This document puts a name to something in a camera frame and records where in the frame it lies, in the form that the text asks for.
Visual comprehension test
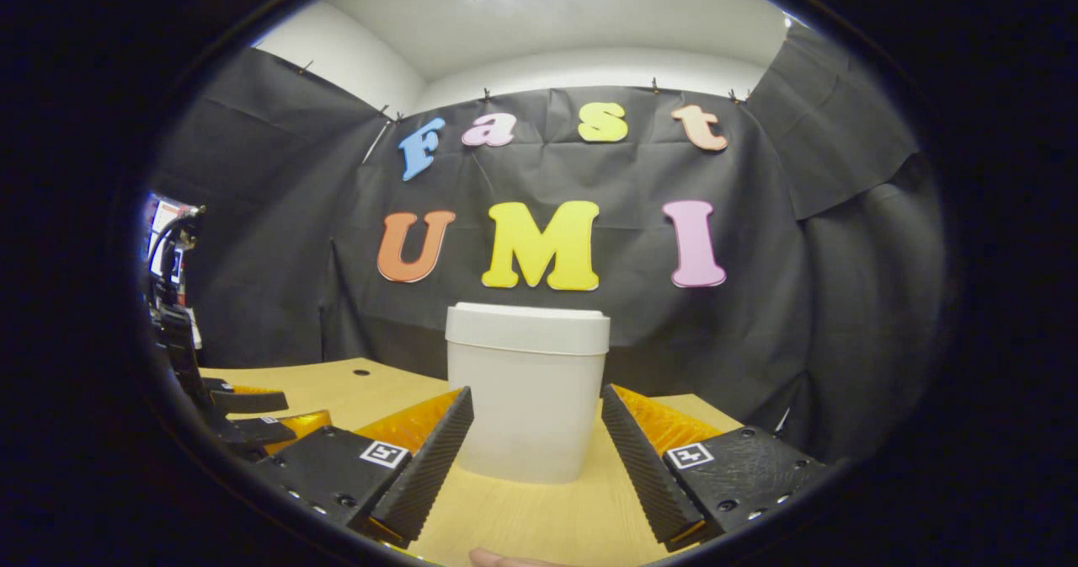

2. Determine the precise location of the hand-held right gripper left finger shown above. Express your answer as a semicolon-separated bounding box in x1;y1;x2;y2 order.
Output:
251;386;475;549

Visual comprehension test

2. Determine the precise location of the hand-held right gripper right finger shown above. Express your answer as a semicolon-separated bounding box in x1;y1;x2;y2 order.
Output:
602;384;835;553

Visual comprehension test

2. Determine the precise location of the white desktop garbage bin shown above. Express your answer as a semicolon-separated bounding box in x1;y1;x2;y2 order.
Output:
445;302;611;485

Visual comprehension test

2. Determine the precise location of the wooden desktop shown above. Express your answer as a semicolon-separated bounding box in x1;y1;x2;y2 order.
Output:
198;358;746;566

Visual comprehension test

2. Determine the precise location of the black backdrop cloth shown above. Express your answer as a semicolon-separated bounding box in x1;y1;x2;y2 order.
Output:
147;24;948;463

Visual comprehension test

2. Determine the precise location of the black cable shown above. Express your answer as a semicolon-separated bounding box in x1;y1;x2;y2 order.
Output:
148;206;205;290

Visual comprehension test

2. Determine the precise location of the wall poster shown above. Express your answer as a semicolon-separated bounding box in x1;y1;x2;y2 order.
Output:
147;196;193;286

